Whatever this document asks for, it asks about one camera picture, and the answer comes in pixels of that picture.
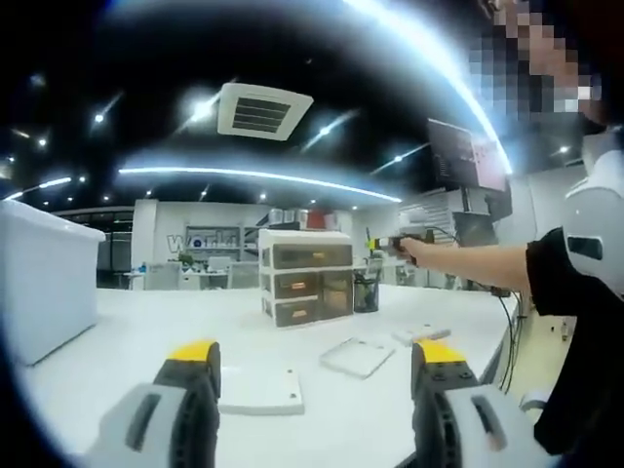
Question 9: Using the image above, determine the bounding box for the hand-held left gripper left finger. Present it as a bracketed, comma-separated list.
[92, 339, 223, 468]

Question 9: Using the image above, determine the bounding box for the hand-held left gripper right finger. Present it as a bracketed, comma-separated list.
[410, 338, 543, 468]

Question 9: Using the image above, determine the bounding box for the black mesh pen holder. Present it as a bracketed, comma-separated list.
[353, 270, 381, 314]

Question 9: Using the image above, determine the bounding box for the white drawer organizer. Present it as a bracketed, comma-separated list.
[257, 228, 355, 330]

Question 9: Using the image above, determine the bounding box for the white sticky note stack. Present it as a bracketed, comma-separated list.
[217, 365, 307, 417]

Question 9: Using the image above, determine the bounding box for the white desk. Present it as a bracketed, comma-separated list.
[14, 282, 521, 468]

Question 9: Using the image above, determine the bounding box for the person's right hand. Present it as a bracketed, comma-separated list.
[397, 238, 421, 267]

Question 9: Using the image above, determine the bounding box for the white window blind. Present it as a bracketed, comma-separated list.
[399, 189, 464, 230]

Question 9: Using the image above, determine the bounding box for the red storage box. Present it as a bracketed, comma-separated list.
[306, 209, 337, 230]

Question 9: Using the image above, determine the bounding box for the small dark monitor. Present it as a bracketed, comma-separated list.
[451, 211, 503, 248]

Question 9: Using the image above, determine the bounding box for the white shelf with boxes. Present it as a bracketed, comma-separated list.
[267, 207, 343, 233]

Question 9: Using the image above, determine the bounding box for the white flat box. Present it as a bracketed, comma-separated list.
[391, 325, 452, 348]

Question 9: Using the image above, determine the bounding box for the curved ceiling light strip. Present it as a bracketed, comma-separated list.
[118, 165, 404, 204]
[350, 0, 514, 175]

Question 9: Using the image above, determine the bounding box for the white ceiling air vent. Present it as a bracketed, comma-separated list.
[216, 82, 314, 142]

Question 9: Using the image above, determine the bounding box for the large white storage box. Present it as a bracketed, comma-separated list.
[0, 199, 106, 367]

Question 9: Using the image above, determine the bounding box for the white worn chest device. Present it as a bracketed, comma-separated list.
[563, 131, 624, 293]

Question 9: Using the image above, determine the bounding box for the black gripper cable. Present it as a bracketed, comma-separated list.
[403, 224, 462, 244]

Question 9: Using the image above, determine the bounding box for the black hanging cable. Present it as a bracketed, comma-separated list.
[492, 286, 528, 392]

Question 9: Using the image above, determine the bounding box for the large dark wall monitor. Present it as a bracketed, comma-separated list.
[426, 116, 512, 192]

